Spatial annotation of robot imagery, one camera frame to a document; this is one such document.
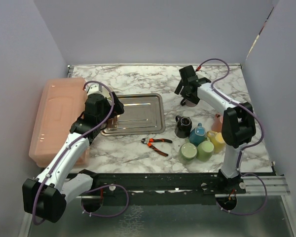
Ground dark teal mug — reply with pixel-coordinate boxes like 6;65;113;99
106;115;119;129

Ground lilac wavy-pattern mug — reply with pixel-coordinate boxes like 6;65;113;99
180;98;197;107

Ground green tilted mug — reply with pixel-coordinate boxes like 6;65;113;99
197;140;214;162

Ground black glossy mug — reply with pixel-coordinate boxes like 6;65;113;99
175;116;192;138

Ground blue mug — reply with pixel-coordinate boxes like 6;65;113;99
188;123;206;147

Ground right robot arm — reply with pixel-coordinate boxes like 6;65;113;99
175;65;256;193

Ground silver metal tray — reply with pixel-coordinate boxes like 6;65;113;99
101;93;165;136

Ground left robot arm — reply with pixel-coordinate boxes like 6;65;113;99
22;92;124;225

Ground yellow mug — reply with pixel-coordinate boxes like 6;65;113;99
207;130;225;154

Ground pink plastic storage box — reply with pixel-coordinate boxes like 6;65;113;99
29;78;87;168

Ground orange black pliers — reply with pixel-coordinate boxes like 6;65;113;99
141;138;173;157

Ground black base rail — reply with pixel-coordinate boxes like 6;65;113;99
71;169;274;205

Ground aluminium frame rail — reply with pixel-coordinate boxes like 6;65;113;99
243;176;291;196

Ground purple cable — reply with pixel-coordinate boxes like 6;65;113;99
196;58;268;215
32;80;129;225

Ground pale green upright mug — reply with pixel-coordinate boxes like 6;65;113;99
179;143;197;162

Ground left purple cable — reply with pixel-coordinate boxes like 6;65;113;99
32;80;129;225

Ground light pink mug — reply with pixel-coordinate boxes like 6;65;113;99
211;114;223;132

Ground yellow-green faceted mug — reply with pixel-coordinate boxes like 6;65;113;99
102;87;111;102

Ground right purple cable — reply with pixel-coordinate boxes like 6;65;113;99
196;58;268;215

